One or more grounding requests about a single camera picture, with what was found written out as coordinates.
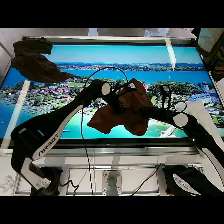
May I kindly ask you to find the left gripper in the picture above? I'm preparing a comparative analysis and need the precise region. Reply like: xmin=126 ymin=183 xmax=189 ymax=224
xmin=110 ymin=89 xmax=130 ymax=115

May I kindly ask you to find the black cable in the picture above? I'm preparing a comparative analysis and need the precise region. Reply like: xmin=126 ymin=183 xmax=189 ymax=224
xmin=79 ymin=65 xmax=129 ymax=197
xmin=129 ymin=163 xmax=166 ymax=197

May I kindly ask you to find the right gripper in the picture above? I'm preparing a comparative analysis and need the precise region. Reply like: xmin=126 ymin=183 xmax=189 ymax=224
xmin=142 ymin=106 xmax=175 ymax=122

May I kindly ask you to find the dark brown garment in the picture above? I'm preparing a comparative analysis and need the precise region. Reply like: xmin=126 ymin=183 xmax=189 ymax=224
xmin=13 ymin=37 xmax=53 ymax=56

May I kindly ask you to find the brown T-shirt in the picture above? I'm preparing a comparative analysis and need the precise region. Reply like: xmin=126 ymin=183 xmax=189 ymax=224
xmin=87 ymin=77 xmax=155 ymax=137

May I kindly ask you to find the silver frame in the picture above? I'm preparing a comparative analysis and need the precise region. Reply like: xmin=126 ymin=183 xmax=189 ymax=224
xmin=0 ymin=34 xmax=224 ymax=197

